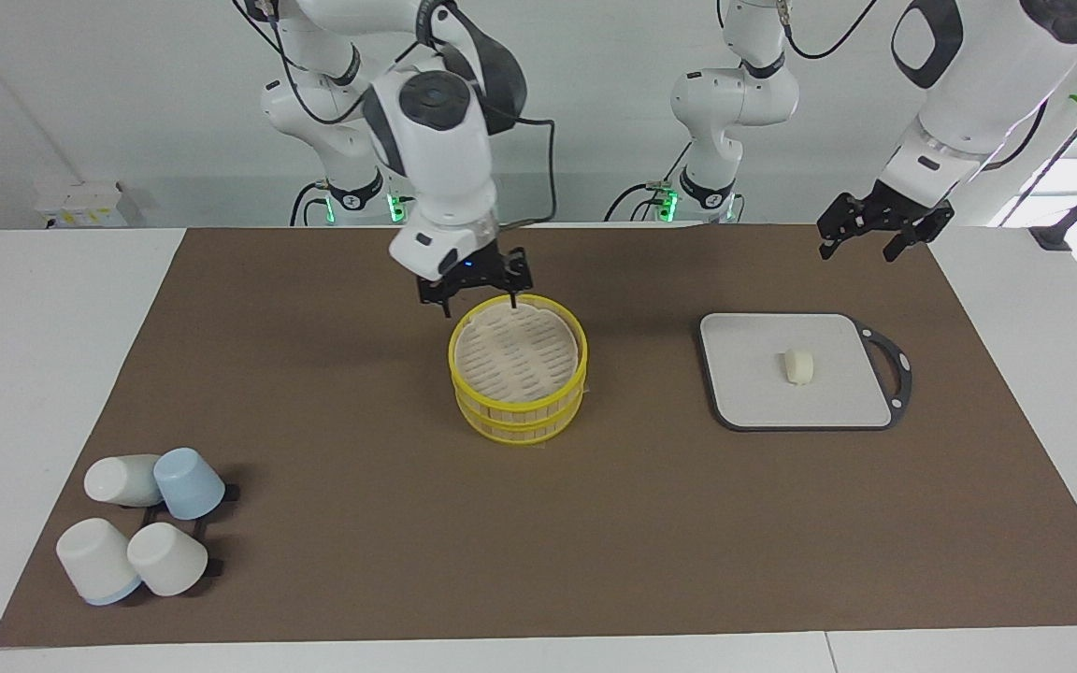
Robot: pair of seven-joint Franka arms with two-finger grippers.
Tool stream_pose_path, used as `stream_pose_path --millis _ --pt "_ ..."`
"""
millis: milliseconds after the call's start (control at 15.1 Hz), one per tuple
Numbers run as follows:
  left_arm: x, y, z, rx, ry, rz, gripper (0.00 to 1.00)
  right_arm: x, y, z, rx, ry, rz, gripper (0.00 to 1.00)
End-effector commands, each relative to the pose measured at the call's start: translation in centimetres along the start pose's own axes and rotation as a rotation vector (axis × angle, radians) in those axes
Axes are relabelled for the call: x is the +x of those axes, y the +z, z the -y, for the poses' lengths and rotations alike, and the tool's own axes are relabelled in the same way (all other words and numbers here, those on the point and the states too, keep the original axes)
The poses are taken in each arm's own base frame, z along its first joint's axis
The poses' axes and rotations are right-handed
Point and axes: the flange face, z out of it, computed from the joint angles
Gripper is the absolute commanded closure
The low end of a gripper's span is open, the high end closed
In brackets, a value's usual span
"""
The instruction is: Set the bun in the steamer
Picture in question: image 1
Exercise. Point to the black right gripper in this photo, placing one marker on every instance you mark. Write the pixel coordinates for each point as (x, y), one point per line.
(487, 269)

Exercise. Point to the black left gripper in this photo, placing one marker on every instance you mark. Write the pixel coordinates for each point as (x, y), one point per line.
(884, 210)

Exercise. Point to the yellow steamer lid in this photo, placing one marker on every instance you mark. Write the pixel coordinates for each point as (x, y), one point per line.
(517, 355)

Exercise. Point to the white steamed bun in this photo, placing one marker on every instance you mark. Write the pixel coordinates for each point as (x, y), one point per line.
(798, 365)

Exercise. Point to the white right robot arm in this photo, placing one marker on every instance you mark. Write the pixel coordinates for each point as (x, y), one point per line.
(445, 159)

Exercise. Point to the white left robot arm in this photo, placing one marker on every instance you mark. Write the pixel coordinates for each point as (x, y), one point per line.
(987, 84)

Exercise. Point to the yellow steamer basket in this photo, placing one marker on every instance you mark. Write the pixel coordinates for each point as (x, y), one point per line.
(520, 432)

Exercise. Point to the grey cutting board black rim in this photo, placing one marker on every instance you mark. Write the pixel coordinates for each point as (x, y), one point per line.
(782, 374)

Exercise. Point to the brown table mat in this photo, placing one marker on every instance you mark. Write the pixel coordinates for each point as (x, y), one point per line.
(408, 523)

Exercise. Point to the light blue cup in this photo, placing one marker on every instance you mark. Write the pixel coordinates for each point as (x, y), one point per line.
(188, 481)

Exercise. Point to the white cup lying sideways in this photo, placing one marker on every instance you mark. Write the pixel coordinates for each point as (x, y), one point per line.
(118, 479)

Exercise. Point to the plain white cup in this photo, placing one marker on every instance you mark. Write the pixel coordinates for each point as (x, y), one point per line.
(166, 559)

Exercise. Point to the white box yellow label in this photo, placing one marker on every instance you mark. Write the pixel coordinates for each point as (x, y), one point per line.
(80, 201)

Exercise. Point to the white cup blue rim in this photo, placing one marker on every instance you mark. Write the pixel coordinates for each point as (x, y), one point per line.
(94, 561)

